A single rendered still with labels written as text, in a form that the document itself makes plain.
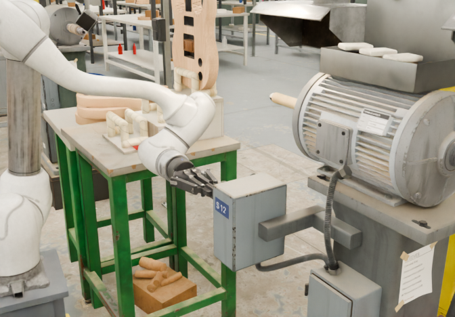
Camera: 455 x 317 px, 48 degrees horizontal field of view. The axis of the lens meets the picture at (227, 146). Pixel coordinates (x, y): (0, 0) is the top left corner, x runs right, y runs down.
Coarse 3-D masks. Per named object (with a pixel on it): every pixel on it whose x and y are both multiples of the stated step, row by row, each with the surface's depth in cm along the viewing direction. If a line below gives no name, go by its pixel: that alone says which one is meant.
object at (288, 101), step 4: (276, 92) 155; (272, 96) 155; (276, 96) 153; (280, 96) 152; (284, 96) 151; (288, 96) 150; (272, 100) 155; (276, 100) 153; (280, 100) 152; (284, 100) 150; (288, 100) 149; (292, 100) 148; (296, 100) 147; (280, 104) 153; (284, 104) 150; (288, 104) 149; (292, 104) 147; (292, 108) 148
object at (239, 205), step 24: (216, 192) 125; (240, 192) 121; (264, 192) 123; (216, 216) 127; (240, 216) 121; (264, 216) 125; (216, 240) 129; (240, 240) 123; (264, 240) 128; (240, 264) 125; (288, 264) 130
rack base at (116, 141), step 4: (136, 132) 225; (104, 136) 220; (116, 136) 220; (120, 136) 220; (132, 136) 220; (136, 136) 220; (108, 140) 216; (112, 140) 215; (116, 140) 215; (120, 140) 215; (112, 144) 212; (116, 144) 210; (120, 144) 210; (120, 148) 205; (124, 148) 205; (128, 148) 205; (132, 148) 205; (124, 152) 201; (128, 152) 202; (132, 152) 203
